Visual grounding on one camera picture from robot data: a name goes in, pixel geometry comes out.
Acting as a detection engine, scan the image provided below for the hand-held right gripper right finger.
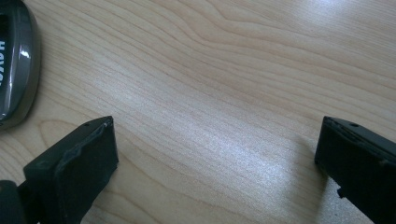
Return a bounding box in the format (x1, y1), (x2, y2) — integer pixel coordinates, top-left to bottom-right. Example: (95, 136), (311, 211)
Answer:
(314, 116), (396, 224)

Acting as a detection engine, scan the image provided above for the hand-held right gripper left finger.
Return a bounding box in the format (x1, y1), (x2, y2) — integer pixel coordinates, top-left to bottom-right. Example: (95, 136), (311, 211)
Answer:
(19, 116), (120, 224)

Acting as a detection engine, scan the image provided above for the glossy grey oval device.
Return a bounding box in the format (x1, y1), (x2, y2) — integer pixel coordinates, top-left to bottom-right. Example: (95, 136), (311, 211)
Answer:
(0, 0), (42, 131)

